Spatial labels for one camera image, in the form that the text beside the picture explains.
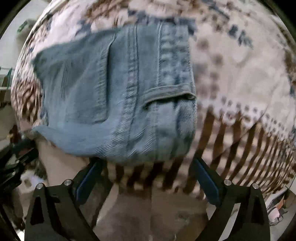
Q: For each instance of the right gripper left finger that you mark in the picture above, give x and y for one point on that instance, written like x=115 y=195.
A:
x=54 y=212

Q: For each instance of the light blue denim shorts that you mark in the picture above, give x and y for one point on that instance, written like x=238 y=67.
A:
x=126 y=95

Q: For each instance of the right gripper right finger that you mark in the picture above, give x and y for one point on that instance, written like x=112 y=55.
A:
x=251 y=222

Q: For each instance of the floral quilt bedspread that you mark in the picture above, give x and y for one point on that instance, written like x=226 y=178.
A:
x=243 y=55

